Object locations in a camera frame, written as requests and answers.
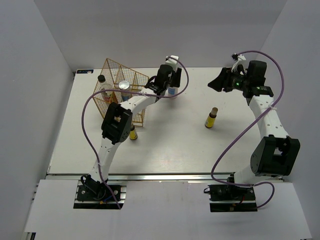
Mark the purple cable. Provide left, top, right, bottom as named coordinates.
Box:
left=81, top=56, right=190, bottom=210
left=211, top=49, right=286, bottom=209

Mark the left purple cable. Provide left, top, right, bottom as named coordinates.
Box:
left=81, top=56, right=190, bottom=210

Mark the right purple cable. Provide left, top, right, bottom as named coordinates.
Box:
left=211, top=49, right=286, bottom=209

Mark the left blue table sticker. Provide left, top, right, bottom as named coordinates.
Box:
left=76, top=69, right=94, bottom=74

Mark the gold wire basket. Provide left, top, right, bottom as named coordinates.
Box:
left=93, top=58, right=149, bottom=118

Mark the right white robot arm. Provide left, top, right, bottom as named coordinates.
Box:
left=208, top=60, right=301, bottom=200

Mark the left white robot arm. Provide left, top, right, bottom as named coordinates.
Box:
left=81, top=64, right=182, bottom=200

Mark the white jar blue label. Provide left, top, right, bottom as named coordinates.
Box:
left=118, top=80, right=131, bottom=102

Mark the dark sauce glass bottle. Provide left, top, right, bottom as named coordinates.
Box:
left=97, top=74, right=113, bottom=104

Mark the small yellow bottle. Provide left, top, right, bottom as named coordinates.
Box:
left=129, top=124, right=138, bottom=141
left=204, top=107, right=218, bottom=129

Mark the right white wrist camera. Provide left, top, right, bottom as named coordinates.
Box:
left=231, top=53, right=247, bottom=72

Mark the aluminium front rail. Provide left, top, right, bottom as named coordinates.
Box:
left=47, top=172, right=285, bottom=182

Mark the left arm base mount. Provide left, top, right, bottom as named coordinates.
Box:
left=73, top=175, right=126, bottom=210

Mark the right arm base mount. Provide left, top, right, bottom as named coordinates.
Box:
left=203, top=184, right=258, bottom=213

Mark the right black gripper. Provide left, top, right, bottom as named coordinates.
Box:
left=207, top=66, right=250, bottom=93

